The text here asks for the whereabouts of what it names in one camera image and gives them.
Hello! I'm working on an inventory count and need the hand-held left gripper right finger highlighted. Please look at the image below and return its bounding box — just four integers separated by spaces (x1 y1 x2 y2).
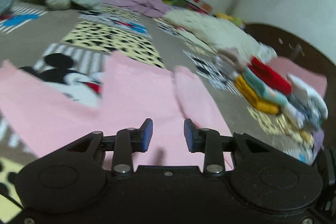
184 118 273 178

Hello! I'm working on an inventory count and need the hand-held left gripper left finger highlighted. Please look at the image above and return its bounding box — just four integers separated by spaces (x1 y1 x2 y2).
66 118 154 178

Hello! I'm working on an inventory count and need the pink sweatshirt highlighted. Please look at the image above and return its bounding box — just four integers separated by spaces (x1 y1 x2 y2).
0 52 234 172

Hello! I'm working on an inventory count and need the yellow folded garment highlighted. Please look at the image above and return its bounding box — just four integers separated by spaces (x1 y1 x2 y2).
234 74 280 115

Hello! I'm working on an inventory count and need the white folded garment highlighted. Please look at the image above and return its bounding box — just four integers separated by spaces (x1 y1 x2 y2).
286 74 328 130

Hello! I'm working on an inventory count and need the printed cartoon blanket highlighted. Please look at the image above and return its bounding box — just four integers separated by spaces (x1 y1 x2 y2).
0 0 326 214

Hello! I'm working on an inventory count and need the pale pink cloth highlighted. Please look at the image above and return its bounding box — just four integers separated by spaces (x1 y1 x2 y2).
217 47 248 73

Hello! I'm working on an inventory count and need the teal folded garment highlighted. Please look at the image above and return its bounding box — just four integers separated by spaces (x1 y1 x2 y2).
241 67 289 106

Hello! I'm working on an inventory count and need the pink pillow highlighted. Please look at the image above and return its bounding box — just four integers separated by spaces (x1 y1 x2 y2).
268 56 328 98

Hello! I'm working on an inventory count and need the red folded garment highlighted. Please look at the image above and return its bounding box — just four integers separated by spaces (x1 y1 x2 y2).
248 56 292 95

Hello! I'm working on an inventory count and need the cream duvet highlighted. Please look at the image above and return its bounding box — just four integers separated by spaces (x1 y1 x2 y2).
163 9 265 55

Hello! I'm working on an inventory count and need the white patterned cloth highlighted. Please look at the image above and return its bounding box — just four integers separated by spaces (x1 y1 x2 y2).
259 43 277 59

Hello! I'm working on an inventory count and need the green plush toy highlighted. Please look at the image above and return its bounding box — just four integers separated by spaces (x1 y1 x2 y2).
231 17 246 29

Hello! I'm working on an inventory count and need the yellow plush toy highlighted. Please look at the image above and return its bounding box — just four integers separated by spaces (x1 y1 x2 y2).
215 13 237 22

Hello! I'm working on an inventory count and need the dark wooden headboard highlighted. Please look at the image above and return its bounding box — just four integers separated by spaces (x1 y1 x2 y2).
243 22 336 151

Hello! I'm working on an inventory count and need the purple duvet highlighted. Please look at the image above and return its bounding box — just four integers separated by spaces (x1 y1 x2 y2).
98 0 172 18

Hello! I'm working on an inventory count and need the colourful foam play mat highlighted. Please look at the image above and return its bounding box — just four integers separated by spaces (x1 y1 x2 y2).
160 0 214 14

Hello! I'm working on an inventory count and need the black cable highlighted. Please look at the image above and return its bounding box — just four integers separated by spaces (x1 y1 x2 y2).
0 189 23 210

